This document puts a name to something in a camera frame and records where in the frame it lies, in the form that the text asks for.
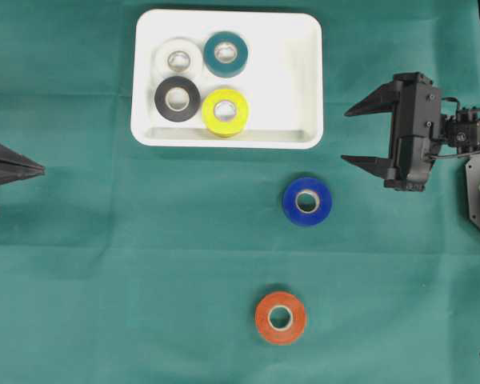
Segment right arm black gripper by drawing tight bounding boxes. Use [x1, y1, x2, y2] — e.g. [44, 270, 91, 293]
[341, 72, 441, 188]

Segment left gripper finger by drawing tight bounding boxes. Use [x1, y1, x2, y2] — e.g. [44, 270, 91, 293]
[0, 143, 45, 170]
[0, 163, 45, 185]

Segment yellow tape roll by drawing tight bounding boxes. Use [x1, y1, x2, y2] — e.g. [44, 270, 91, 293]
[202, 89, 249, 138]

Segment teal tape roll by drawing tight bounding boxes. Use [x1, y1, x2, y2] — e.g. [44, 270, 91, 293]
[203, 31, 249, 78]

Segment black tape roll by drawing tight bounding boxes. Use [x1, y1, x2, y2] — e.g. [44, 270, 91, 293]
[154, 76, 201, 122]

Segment white tape roll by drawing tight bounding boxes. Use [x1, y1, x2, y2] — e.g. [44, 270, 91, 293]
[150, 38, 204, 79]

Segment blue tape roll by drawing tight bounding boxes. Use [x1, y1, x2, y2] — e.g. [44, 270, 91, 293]
[282, 177, 333, 226]

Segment white plastic tray case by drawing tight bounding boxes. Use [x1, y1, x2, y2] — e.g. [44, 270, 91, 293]
[130, 9, 324, 150]

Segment orange-red tape roll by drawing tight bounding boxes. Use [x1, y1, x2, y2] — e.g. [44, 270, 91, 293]
[254, 291, 307, 346]

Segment green table cloth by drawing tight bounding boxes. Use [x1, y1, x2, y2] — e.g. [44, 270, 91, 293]
[0, 1, 480, 383]

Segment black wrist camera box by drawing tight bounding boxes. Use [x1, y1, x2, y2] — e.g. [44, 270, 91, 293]
[394, 136, 441, 192]

